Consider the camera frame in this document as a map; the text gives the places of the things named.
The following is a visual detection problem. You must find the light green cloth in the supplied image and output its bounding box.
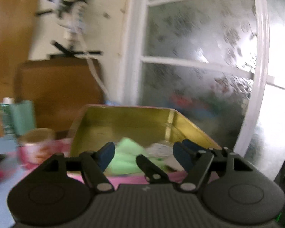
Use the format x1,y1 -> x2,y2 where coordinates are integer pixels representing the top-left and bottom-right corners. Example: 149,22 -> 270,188
104,137 -> 167,176

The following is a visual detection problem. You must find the green patterned tissue pack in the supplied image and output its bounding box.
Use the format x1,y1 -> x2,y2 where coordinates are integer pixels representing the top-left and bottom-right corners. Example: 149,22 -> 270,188
146,141 -> 184,171

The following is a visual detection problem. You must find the pink macaron biscuit tin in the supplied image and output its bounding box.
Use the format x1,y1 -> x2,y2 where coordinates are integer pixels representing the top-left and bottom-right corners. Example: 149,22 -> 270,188
56,105 -> 221,188

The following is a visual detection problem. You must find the pink white snack can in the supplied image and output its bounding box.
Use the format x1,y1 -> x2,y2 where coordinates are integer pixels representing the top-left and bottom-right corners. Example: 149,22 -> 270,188
17,128 -> 55,170

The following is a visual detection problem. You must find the teal plastic cup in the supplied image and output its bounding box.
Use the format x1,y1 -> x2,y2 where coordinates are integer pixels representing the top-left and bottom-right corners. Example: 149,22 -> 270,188
10,100 -> 36,137

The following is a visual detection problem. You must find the white frosted glass door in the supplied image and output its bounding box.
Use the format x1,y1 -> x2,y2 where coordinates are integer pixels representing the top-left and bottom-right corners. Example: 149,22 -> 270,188
122,0 -> 285,179

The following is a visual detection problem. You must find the green drink carton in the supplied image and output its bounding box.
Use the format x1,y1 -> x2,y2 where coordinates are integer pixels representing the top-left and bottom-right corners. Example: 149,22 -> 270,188
0,97 -> 15,139

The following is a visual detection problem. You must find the blue pig print tablecloth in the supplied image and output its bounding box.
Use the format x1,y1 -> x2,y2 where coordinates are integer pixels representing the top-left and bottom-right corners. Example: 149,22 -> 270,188
0,137 -> 31,227

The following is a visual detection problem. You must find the white power adapter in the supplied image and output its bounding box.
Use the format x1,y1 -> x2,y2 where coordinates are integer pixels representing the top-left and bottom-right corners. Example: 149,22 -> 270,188
56,1 -> 87,42

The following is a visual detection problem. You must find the brown wood pattern sheet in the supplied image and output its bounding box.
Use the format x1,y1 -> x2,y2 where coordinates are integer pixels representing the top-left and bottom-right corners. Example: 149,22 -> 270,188
0,0 -> 38,137

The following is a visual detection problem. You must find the white cable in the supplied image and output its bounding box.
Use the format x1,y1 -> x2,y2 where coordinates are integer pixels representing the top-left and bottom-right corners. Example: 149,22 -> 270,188
78,33 -> 111,101

